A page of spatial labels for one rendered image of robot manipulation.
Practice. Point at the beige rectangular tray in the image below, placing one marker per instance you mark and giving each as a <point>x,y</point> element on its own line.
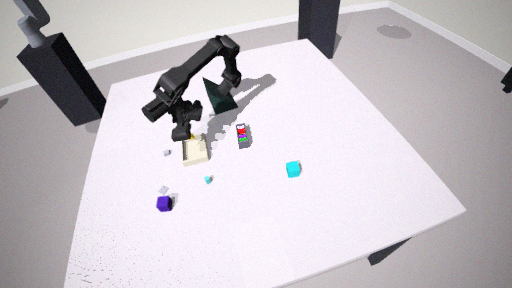
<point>195,151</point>

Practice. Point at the small cyan cube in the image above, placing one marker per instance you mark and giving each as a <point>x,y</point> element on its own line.
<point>293,169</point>

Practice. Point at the purple cube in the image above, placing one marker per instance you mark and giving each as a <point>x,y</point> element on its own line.
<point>164,204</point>

